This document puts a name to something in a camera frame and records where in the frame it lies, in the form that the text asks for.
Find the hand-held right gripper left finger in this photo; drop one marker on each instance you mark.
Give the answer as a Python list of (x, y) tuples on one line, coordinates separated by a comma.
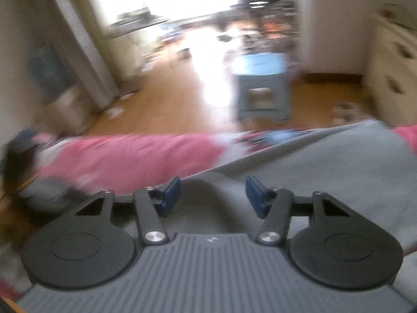
[(171, 195)]

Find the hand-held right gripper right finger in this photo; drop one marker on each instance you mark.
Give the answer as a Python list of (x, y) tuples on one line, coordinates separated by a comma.
[(255, 199)]

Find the grey fleece pants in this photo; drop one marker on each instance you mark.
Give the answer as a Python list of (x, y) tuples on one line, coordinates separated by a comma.
[(342, 169)]

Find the pink floral blanket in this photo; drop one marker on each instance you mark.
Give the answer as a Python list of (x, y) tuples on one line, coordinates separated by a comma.
[(130, 159)]

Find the blue plastic stool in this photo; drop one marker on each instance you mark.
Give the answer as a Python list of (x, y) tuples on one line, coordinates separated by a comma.
[(260, 65)]

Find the beige curtain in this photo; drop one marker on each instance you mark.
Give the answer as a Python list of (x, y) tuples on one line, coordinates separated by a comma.
[(88, 55)]

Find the blue plastic container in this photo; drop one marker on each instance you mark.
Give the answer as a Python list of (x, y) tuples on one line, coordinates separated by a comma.
[(49, 71)]

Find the folding table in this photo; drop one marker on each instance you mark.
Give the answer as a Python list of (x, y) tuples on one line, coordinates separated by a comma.
[(136, 22)]

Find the cream nightstand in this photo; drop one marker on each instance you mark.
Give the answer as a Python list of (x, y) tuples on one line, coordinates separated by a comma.
[(391, 71)]

